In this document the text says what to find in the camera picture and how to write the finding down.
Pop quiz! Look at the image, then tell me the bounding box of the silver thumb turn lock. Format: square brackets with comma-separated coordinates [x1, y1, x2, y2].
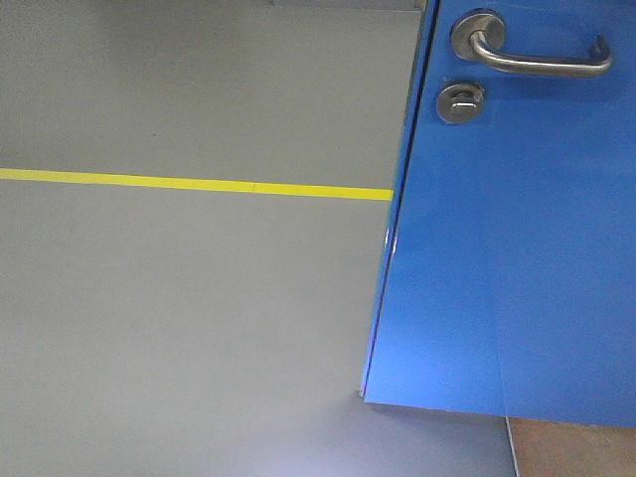
[435, 81, 486, 124]

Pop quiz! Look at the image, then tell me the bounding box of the plywood door platform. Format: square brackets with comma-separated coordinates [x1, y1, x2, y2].
[508, 418, 635, 476]

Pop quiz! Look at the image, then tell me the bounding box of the blue door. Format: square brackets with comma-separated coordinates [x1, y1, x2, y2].
[362, 1, 635, 427]

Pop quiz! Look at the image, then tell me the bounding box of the silver door lever handle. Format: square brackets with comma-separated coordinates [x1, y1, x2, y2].
[450, 9, 614, 79]

